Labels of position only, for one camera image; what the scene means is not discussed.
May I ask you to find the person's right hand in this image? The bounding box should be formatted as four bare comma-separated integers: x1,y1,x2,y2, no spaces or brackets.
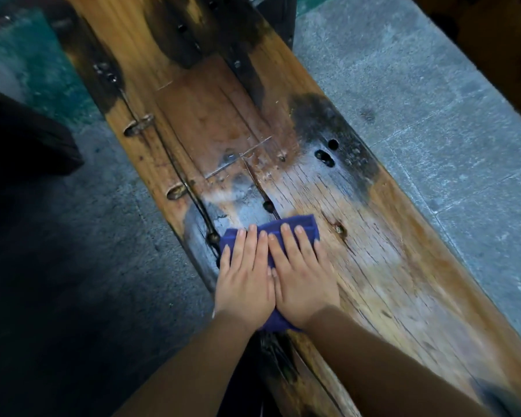
267,223,341,331

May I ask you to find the person's left hand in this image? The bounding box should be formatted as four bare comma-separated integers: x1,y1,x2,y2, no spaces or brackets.
213,225,277,333

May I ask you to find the blue cleaning cloth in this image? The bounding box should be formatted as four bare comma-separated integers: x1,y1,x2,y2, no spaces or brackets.
219,214,321,334

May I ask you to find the person's right forearm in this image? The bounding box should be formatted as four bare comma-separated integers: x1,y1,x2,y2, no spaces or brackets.
302,304,496,417

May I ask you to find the person's left forearm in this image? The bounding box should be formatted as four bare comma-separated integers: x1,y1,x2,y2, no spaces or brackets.
113,310,265,417

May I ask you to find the weathered wooden bench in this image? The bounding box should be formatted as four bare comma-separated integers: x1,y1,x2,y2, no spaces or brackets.
48,0,521,417

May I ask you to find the black bulky object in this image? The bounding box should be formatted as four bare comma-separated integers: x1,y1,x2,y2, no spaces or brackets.
0,81,86,180

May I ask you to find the dark wooden furniture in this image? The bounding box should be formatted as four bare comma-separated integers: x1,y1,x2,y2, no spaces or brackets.
409,0,521,136

